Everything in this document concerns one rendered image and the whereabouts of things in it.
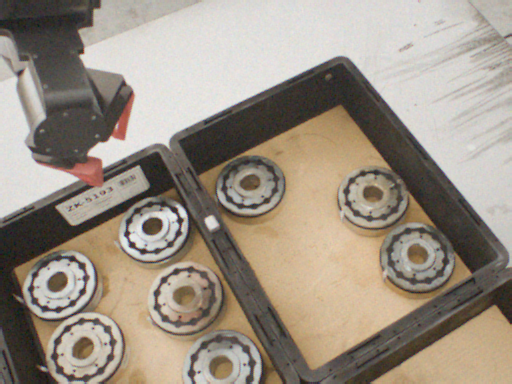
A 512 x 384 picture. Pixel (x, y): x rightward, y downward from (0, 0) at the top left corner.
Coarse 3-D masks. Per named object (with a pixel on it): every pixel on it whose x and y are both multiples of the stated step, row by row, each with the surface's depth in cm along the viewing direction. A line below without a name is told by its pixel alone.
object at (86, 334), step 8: (72, 336) 76; (80, 336) 76; (88, 336) 76; (96, 336) 76; (72, 344) 75; (96, 344) 75; (72, 352) 75; (96, 352) 75; (72, 360) 74; (80, 360) 74; (88, 360) 74; (96, 360) 75
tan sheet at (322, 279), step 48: (288, 144) 93; (336, 144) 93; (288, 192) 89; (336, 192) 89; (240, 240) 86; (288, 240) 85; (336, 240) 85; (288, 288) 82; (336, 288) 82; (384, 288) 82; (336, 336) 79
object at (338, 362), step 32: (320, 64) 88; (352, 64) 88; (256, 96) 85; (192, 128) 83; (448, 192) 77; (224, 224) 76; (480, 224) 75; (256, 288) 72; (448, 288) 71; (416, 320) 69; (288, 352) 68; (352, 352) 69
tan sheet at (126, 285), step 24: (168, 192) 90; (120, 216) 88; (72, 240) 87; (96, 240) 86; (24, 264) 85; (96, 264) 85; (120, 264) 84; (216, 264) 84; (120, 288) 83; (144, 288) 83; (96, 312) 81; (120, 312) 81; (144, 312) 81; (240, 312) 81; (48, 336) 80; (144, 336) 79; (168, 336) 79; (144, 360) 78; (168, 360) 78; (264, 360) 77
